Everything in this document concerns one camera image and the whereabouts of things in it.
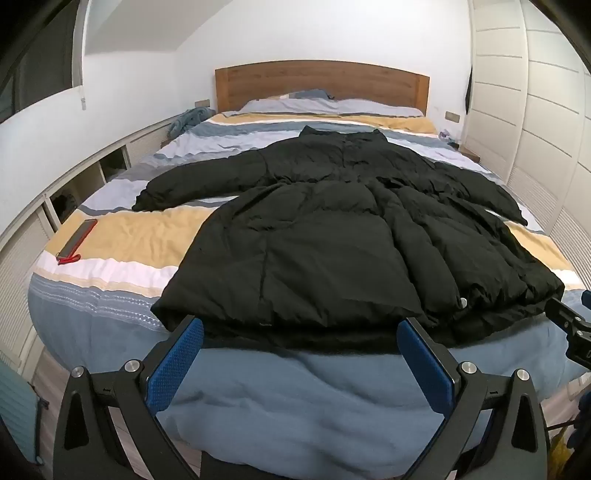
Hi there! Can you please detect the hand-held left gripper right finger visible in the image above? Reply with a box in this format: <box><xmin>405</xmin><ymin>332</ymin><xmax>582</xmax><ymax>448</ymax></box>
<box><xmin>396</xmin><ymin>316</ymin><xmax>552</xmax><ymax>480</ymax></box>

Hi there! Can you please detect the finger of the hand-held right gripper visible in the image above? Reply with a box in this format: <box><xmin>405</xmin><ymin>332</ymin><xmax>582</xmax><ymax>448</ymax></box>
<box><xmin>545</xmin><ymin>298</ymin><xmax>591</xmax><ymax>334</ymax></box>

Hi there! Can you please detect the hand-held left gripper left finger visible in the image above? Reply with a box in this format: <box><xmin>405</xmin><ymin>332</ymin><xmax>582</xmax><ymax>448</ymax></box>
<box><xmin>52</xmin><ymin>315</ymin><xmax>206</xmax><ymax>480</ymax></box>

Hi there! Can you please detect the black puffer jacket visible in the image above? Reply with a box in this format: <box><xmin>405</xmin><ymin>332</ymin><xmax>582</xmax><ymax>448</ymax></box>
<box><xmin>131</xmin><ymin>126</ymin><xmax>566</xmax><ymax>349</ymax></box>

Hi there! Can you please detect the bed with striped duvet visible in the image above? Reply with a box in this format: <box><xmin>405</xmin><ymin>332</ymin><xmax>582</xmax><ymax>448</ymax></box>
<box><xmin>28</xmin><ymin>110</ymin><xmax>583</xmax><ymax>480</ymax></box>

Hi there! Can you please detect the white wardrobe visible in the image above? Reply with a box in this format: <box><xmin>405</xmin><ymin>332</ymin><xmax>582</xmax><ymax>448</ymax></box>
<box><xmin>462</xmin><ymin>0</ymin><xmax>591</xmax><ymax>287</ymax></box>

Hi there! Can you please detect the white low shelf unit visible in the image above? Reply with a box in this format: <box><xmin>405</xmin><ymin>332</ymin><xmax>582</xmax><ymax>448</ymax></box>
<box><xmin>0</xmin><ymin>113</ymin><xmax>185</xmax><ymax>370</ymax></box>

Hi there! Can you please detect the blue crumpled cloth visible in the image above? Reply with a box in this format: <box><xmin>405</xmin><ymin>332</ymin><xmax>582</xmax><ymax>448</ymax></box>
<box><xmin>167</xmin><ymin>107</ymin><xmax>217</xmax><ymax>137</ymax></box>

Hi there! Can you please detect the grey striped pillow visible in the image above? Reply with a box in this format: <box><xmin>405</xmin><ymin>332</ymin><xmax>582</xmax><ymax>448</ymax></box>
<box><xmin>333</xmin><ymin>98</ymin><xmax>424</xmax><ymax>118</ymax></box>
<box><xmin>239</xmin><ymin>96</ymin><xmax>340</xmax><ymax>114</ymax></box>

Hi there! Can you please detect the wooden bed headboard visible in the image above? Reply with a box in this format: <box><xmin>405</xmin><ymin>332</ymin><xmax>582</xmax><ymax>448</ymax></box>
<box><xmin>215</xmin><ymin>60</ymin><xmax>431</xmax><ymax>117</ymax></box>

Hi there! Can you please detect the window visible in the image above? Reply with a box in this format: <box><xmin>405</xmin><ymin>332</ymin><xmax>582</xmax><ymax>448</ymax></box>
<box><xmin>0</xmin><ymin>0</ymin><xmax>85</xmax><ymax>121</ymax></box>

